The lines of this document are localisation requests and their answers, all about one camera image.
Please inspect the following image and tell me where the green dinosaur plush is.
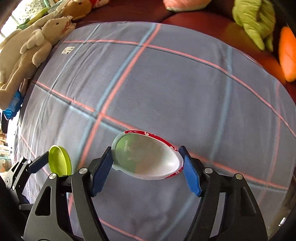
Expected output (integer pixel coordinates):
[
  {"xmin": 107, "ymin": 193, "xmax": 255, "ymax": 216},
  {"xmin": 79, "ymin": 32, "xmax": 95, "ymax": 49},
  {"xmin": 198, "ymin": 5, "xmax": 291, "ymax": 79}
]
[{"xmin": 232, "ymin": 0, "xmax": 277, "ymax": 52}]

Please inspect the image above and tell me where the green plastic lid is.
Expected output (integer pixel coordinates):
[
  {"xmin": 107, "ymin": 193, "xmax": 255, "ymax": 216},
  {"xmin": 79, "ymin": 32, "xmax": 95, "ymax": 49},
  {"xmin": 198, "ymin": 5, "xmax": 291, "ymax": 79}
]
[{"xmin": 48, "ymin": 145, "xmax": 73, "ymax": 178}]

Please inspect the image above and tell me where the orange carrot plush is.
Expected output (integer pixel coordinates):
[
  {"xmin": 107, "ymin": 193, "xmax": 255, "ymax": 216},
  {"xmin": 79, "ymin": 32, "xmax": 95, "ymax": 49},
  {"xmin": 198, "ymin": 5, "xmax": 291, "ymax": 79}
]
[{"xmin": 279, "ymin": 26, "xmax": 296, "ymax": 82}]

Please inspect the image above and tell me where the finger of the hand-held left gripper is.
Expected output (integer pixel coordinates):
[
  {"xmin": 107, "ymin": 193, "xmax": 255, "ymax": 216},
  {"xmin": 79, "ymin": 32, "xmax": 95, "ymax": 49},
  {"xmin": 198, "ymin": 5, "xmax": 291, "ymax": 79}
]
[{"xmin": 14, "ymin": 152, "xmax": 50, "ymax": 186}]

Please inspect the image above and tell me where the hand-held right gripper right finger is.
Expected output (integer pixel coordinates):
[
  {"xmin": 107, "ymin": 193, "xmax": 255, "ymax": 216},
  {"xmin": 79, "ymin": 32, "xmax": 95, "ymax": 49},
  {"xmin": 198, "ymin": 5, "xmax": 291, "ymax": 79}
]
[{"xmin": 178, "ymin": 146, "xmax": 269, "ymax": 241}]

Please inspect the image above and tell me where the red plush doll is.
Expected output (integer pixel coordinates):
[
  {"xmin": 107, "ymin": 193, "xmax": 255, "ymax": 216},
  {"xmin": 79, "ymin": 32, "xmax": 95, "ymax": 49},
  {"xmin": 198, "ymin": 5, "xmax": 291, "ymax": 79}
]
[{"xmin": 89, "ymin": 0, "xmax": 111, "ymax": 8}]

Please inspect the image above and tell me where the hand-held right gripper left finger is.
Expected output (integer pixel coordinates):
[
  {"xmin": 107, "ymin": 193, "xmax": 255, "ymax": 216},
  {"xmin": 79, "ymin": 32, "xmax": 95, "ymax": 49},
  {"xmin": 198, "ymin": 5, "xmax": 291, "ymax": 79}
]
[{"xmin": 23, "ymin": 146, "xmax": 114, "ymax": 241}]

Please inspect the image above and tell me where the cream rabbit plush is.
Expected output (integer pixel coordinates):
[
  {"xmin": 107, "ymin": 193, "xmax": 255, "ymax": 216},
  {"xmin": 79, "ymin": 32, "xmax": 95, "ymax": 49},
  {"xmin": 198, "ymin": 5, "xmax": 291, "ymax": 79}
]
[{"xmin": 0, "ymin": 16, "xmax": 77, "ymax": 110}]

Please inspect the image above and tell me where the grey plaid tablecloth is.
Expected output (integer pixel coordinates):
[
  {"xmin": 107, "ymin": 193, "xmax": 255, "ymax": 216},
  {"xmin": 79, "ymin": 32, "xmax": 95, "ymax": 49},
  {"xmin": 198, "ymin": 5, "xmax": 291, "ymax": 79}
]
[{"xmin": 13, "ymin": 21, "xmax": 296, "ymax": 241}]

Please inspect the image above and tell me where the brown bear plush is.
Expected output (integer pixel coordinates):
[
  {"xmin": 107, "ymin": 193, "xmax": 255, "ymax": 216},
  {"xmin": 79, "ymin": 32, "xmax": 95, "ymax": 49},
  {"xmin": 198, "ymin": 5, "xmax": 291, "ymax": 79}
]
[{"xmin": 55, "ymin": 0, "xmax": 92, "ymax": 20}]

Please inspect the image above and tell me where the white foil cup lid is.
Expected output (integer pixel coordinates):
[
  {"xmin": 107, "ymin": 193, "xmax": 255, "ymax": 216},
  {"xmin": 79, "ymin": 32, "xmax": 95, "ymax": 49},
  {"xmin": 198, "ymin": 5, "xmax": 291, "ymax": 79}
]
[{"xmin": 111, "ymin": 130, "xmax": 184, "ymax": 180}]

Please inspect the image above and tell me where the blue plastic toy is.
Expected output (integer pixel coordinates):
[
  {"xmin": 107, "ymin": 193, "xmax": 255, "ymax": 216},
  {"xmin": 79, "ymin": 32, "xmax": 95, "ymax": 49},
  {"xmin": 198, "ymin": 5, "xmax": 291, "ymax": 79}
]
[{"xmin": 2, "ymin": 91, "xmax": 25, "ymax": 120}]

